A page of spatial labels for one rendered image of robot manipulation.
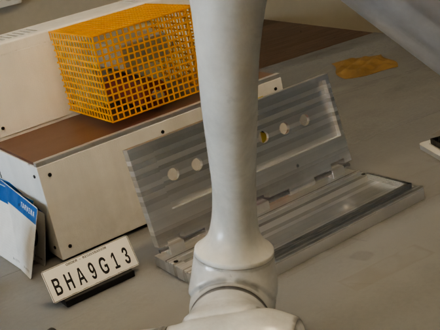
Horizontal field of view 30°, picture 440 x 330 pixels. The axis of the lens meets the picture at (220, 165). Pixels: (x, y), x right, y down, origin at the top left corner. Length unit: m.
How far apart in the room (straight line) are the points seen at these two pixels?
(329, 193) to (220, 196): 0.56
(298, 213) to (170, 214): 0.23
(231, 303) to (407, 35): 0.44
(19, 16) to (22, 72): 1.45
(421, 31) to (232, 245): 0.48
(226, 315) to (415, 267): 0.42
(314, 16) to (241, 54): 2.84
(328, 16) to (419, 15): 3.07
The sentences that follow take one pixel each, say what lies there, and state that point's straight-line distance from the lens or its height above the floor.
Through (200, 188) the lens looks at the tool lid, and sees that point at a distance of 1.43.
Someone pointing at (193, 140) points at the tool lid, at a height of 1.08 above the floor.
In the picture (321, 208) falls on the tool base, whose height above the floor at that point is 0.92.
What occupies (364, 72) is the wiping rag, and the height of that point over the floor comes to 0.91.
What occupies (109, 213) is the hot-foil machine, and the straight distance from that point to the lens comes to 1.54.
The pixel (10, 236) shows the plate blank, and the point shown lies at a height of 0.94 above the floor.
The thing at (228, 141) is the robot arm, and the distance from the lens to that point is 0.87.
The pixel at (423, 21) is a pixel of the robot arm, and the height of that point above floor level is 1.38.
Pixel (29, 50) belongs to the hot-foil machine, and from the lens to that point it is 1.68.
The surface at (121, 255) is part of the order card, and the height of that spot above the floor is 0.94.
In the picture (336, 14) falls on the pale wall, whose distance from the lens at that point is 3.69.
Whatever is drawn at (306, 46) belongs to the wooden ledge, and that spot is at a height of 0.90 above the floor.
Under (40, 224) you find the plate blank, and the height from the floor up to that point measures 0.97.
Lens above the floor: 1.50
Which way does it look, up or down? 19 degrees down
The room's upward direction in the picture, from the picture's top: 12 degrees counter-clockwise
